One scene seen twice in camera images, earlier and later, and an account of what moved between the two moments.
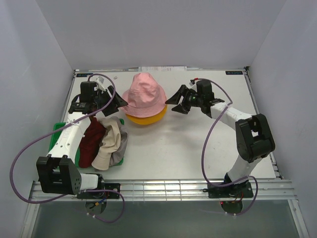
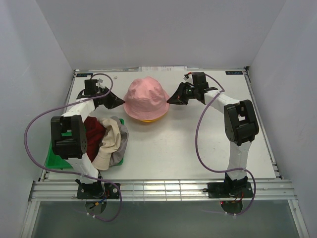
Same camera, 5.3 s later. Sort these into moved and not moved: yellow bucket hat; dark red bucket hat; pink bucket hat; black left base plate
Moved: yellow bucket hat
Not moved: pink bucket hat; dark red bucket hat; black left base plate
